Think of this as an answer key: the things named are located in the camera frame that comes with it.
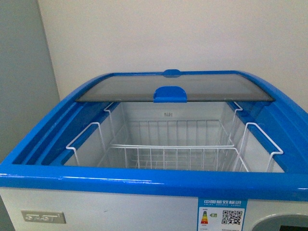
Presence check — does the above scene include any energy efficiency label sticker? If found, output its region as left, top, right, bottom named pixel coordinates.
left=197, top=197, right=248, bottom=231

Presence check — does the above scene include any silver brand logo plate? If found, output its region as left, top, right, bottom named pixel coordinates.
left=21, top=210, right=66, bottom=224

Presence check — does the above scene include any white wire basket front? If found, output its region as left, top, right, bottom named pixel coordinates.
left=65, top=122, right=283, bottom=172

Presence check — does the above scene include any sliding glass freezer lid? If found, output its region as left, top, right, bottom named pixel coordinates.
left=78, top=69, right=274, bottom=103

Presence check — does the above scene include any white blue chest freezer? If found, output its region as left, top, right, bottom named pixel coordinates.
left=0, top=70, right=308, bottom=231

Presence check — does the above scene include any round temperature display panel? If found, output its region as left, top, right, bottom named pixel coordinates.
left=252, top=215, right=308, bottom=231

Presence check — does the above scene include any white wire basket rear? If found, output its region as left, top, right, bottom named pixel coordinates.
left=106, top=102, right=244, bottom=147

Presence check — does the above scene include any white wire basket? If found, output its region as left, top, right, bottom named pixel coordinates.
left=65, top=122, right=283, bottom=172
left=106, top=102, right=244, bottom=147

